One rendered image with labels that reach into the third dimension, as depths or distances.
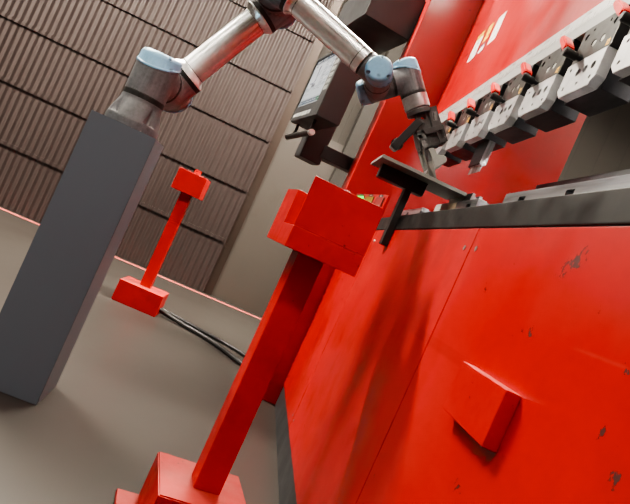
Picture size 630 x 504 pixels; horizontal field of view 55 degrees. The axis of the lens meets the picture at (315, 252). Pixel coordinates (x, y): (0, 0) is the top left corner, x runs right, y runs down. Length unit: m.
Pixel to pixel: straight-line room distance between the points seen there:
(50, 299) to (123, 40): 3.73
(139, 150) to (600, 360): 1.31
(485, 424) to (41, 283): 1.28
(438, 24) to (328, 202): 1.76
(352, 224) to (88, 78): 4.19
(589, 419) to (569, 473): 0.05
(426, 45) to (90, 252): 1.74
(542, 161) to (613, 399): 2.34
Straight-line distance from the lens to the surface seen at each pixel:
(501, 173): 2.80
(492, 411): 0.73
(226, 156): 5.02
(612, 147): 6.11
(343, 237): 1.20
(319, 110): 2.76
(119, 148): 1.69
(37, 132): 5.26
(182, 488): 1.35
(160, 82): 1.74
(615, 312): 0.64
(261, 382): 1.30
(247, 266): 5.05
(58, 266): 1.72
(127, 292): 3.39
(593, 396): 0.62
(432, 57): 2.80
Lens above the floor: 0.67
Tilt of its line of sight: level
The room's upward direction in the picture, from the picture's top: 24 degrees clockwise
